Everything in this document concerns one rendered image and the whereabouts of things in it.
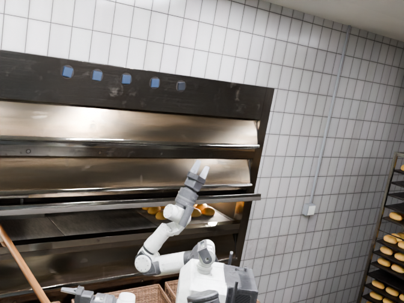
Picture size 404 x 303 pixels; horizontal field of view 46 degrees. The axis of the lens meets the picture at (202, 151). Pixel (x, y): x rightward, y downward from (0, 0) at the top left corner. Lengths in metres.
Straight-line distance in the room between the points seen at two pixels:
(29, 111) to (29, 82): 0.14
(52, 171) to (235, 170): 1.19
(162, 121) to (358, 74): 1.69
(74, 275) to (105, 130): 0.79
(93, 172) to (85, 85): 0.45
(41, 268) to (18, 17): 1.23
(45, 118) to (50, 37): 0.37
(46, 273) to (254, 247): 1.46
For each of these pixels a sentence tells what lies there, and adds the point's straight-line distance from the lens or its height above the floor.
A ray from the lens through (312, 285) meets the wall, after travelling 4.10.
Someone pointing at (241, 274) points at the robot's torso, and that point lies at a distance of 1.97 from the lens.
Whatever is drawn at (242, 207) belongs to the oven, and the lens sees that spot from 3.19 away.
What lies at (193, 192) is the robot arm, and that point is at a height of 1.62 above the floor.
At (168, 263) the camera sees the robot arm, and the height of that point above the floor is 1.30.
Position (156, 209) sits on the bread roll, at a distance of 3.09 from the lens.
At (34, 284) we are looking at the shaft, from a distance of 2.11.
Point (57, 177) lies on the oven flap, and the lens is 2.43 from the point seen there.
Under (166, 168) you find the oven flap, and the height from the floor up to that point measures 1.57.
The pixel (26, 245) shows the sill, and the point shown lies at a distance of 2.52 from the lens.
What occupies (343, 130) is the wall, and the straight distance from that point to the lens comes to 3.73.
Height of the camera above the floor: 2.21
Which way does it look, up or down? 11 degrees down
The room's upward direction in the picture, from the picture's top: 10 degrees clockwise
